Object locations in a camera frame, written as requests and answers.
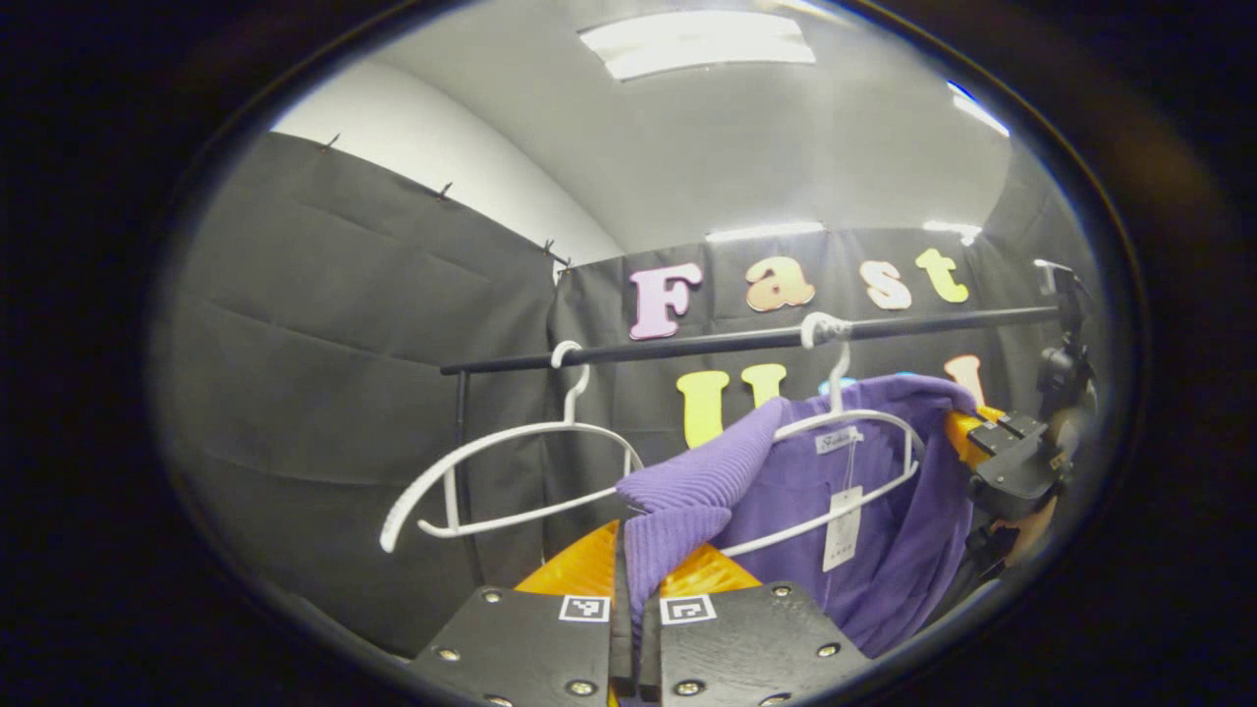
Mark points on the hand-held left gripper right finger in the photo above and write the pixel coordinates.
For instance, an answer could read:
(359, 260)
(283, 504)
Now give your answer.
(746, 648)

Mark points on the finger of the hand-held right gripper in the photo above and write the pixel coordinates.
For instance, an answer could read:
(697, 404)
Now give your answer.
(1016, 476)
(1016, 429)

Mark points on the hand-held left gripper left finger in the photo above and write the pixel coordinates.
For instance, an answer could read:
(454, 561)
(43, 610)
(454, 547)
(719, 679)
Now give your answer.
(530, 648)

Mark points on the white plastic hanger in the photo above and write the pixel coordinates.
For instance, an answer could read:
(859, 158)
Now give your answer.
(491, 444)
(837, 378)

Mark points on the black metal clothes rack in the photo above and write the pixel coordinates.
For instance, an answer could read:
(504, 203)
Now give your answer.
(687, 344)

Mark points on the ceiling light panel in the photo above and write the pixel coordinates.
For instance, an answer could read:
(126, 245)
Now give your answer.
(953, 230)
(977, 110)
(766, 232)

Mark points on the black backdrop cloth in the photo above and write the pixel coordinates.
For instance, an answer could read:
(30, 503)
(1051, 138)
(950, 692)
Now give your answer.
(324, 393)

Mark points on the large rectangular ceiling light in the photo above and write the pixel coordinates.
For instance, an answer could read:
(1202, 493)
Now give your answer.
(697, 44)

